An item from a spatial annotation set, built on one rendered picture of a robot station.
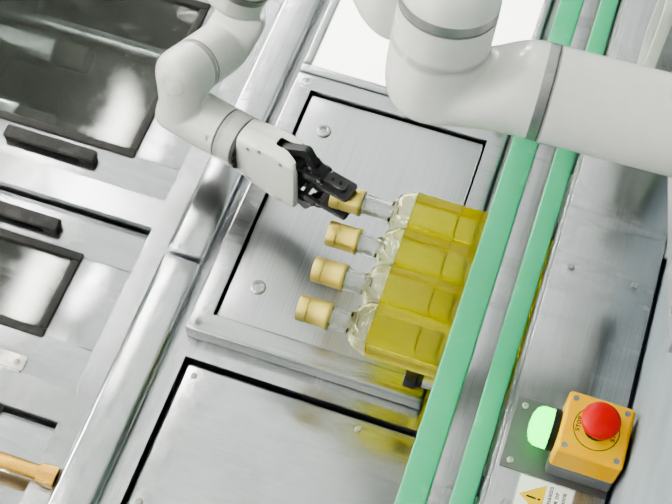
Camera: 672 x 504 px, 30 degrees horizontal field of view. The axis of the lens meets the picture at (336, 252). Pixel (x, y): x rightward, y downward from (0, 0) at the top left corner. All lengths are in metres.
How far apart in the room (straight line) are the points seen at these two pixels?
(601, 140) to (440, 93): 0.16
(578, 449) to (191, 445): 0.59
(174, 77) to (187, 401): 0.43
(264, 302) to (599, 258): 0.49
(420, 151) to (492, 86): 0.70
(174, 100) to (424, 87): 0.59
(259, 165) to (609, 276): 0.50
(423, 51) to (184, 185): 0.78
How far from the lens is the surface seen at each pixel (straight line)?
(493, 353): 1.44
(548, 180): 1.56
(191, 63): 1.67
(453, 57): 1.16
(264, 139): 1.67
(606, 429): 1.29
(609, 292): 1.47
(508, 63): 1.20
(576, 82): 1.18
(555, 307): 1.45
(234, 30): 1.73
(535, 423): 1.33
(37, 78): 2.05
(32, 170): 1.92
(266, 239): 1.79
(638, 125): 1.19
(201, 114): 1.72
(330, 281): 1.60
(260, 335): 1.71
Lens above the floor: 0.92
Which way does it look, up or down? 8 degrees up
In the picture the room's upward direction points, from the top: 73 degrees counter-clockwise
